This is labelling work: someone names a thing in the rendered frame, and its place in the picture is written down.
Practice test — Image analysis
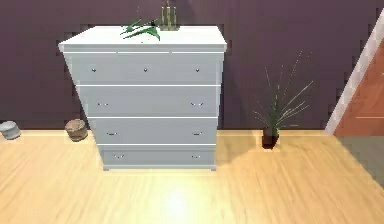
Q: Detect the white chest of drawers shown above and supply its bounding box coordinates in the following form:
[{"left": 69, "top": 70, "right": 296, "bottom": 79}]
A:
[{"left": 58, "top": 25, "right": 228, "bottom": 172}]

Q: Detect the grey round pot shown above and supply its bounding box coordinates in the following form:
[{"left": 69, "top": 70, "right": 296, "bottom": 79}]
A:
[{"left": 0, "top": 120, "right": 22, "bottom": 141}]

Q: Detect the brown round basket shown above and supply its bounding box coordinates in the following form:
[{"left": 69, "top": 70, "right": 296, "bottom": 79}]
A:
[{"left": 64, "top": 118, "right": 89, "bottom": 143}]

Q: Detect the grass plant in dark pot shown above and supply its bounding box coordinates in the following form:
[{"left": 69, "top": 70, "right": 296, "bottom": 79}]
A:
[{"left": 252, "top": 50, "right": 315, "bottom": 150}]

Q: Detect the orange room door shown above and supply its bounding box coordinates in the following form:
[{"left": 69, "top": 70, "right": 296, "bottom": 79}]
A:
[{"left": 333, "top": 39, "right": 384, "bottom": 137}]

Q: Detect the olive green bamboo vase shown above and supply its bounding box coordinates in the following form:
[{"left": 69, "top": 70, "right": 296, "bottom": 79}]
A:
[{"left": 159, "top": 0, "right": 179, "bottom": 32}]

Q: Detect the green leafy plant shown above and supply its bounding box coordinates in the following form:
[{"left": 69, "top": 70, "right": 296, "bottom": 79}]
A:
[{"left": 119, "top": 18, "right": 161, "bottom": 42}]

